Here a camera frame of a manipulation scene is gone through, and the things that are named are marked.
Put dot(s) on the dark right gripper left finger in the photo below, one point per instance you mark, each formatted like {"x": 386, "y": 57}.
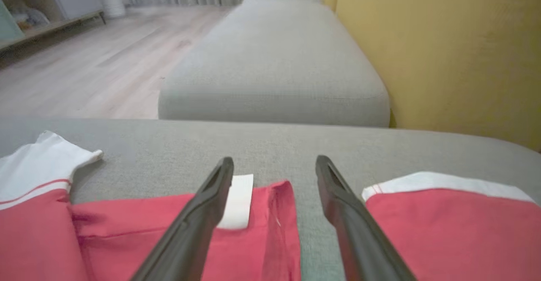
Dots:
{"x": 190, "y": 230}

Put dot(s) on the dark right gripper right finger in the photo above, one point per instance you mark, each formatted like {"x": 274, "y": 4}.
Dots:
{"x": 355, "y": 238}

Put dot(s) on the red basketball jersey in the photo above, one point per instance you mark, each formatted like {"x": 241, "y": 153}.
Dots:
{"x": 127, "y": 238}

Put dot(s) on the red Bulls basketball shorts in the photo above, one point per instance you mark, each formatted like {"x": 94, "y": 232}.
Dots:
{"x": 456, "y": 234}

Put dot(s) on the large grey sofa seat cushion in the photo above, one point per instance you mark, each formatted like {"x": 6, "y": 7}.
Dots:
{"x": 274, "y": 150}

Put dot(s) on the wide yellow sofa back cushion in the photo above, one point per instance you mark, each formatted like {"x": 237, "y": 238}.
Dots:
{"x": 456, "y": 53}

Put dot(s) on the toys in cabinet shelf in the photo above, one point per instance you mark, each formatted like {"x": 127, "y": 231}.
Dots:
{"x": 29, "y": 17}

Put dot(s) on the mint green cabinet drawer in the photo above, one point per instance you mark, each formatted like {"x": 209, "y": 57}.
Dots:
{"x": 8, "y": 23}

